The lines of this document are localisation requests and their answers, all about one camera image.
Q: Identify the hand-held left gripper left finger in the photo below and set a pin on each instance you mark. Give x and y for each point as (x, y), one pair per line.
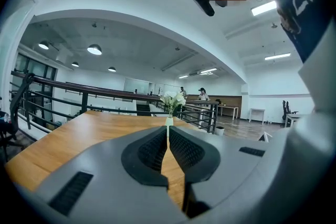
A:
(110, 165)

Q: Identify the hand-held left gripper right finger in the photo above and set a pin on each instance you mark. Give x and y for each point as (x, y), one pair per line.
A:
(225, 160)

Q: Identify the white waste bin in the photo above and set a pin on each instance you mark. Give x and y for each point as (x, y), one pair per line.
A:
(220, 131)

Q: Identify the wooden table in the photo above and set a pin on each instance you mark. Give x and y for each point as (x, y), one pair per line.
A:
(78, 133)

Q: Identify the small white table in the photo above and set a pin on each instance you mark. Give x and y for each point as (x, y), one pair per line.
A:
(257, 110)
(229, 107)
(292, 116)

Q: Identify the black metal railing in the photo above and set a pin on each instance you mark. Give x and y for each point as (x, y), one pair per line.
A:
(84, 97)

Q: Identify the black office chair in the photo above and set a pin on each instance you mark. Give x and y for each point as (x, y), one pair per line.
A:
(287, 110)

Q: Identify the white flowers in white vase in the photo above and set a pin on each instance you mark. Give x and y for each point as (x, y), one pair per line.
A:
(172, 101)

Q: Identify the glass partition panel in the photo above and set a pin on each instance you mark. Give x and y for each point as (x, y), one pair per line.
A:
(136, 85)

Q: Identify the ceiling tube light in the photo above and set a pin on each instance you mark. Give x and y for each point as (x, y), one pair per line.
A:
(263, 8)
(208, 70)
(277, 56)
(183, 76)

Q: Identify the dome pendant lamp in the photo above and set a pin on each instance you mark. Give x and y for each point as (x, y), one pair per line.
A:
(112, 69)
(94, 49)
(75, 64)
(43, 45)

